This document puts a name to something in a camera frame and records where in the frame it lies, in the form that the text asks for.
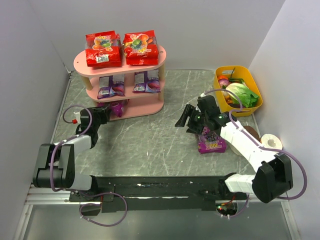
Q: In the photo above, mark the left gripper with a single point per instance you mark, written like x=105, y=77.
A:
x=104, y=113

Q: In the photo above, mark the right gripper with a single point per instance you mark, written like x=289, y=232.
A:
x=192, y=120

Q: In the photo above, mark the purple grape candy bag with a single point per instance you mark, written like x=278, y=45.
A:
x=117, y=107
x=210, y=142

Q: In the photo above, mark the purple Fox's berries bag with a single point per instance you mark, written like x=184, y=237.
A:
x=147, y=82
x=111, y=86

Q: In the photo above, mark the red fruit candy bag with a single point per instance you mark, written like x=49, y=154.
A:
x=103, y=50
x=141, y=48

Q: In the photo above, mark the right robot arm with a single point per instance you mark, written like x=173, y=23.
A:
x=273, y=172

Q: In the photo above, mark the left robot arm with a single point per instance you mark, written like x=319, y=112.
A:
x=55, y=164

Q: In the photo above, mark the pink three-tier shelf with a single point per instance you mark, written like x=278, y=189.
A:
x=139, y=104

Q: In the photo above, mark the red toy vegetable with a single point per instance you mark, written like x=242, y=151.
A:
x=223, y=81

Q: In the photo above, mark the yellow plastic basket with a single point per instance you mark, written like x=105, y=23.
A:
x=239, y=74

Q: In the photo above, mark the brown round object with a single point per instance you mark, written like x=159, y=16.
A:
x=253, y=132

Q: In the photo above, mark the green toy cabbage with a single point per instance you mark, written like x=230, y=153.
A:
x=247, y=97

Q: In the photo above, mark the white tape roll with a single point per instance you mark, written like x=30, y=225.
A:
x=271, y=141

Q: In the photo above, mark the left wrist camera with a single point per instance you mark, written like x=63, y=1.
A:
x=76, y=118

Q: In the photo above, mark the black base frame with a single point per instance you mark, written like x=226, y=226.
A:
x=135, y=193

